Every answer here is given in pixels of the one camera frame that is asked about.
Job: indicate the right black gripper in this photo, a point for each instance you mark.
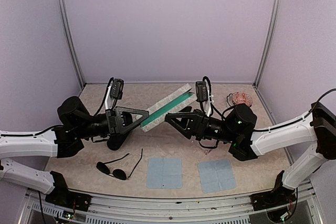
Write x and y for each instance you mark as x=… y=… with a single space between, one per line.
x=197 y=123

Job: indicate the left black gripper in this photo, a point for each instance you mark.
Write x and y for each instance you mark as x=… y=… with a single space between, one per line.
x=114 y=117

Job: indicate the grey glasses case green lining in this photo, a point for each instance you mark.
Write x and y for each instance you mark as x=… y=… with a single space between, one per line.
x=172 y=103

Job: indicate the blue cleaning cloth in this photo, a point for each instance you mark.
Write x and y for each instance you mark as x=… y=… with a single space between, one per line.
x=164 y=173
x=216 y=176

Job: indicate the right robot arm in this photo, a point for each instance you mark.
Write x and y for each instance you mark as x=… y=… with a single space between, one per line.
x=317 y=126

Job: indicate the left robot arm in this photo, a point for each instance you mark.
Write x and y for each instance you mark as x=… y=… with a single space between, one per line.
x=62 y=141

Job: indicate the black round sunglasses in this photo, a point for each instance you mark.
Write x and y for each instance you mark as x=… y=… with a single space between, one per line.
x=117 y=173

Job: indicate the black oval glasses case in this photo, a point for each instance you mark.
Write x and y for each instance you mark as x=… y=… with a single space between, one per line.
x=115 y=141

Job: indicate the red patterned bowl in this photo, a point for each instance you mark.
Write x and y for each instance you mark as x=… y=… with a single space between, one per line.
x=239 y=98

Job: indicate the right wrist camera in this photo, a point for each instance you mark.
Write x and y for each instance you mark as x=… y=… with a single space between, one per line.
x=204 y=95

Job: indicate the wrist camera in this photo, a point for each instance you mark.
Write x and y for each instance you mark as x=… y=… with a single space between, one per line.
x=204 y=95
x=114 y=93

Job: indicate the clear frame glasses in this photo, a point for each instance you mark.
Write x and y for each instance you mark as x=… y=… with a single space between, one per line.
x=205 y=146

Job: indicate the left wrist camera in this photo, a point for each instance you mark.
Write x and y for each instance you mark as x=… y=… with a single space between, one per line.
x=114 y=93

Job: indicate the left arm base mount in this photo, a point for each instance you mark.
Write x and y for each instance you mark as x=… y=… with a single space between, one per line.
x=62 y=196

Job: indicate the aluminium front rail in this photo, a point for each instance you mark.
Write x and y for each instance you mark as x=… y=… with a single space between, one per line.
x=122 y=209

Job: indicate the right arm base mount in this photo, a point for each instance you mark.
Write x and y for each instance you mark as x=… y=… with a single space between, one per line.
x=278 y=196

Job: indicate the right aluminium corner post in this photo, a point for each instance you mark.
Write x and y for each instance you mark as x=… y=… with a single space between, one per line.
x=268 y=42

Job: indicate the aluminium corner post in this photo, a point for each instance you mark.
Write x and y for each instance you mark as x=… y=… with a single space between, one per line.
x=268 y=42
x=70 y=44

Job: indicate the left aluminium corner post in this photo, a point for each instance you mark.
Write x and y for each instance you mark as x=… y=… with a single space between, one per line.
x=70 y=44

